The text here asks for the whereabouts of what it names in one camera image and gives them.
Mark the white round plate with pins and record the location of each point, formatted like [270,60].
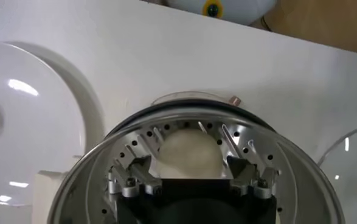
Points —
[35,128]

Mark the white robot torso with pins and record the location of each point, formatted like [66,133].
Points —
[242,10]

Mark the white steamed baozi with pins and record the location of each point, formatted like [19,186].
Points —
[190,152]

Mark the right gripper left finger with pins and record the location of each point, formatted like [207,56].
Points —
[138,178]

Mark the round glass pot lid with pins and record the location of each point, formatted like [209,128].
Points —
[351,170]

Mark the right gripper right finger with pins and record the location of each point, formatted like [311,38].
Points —
[248,178]

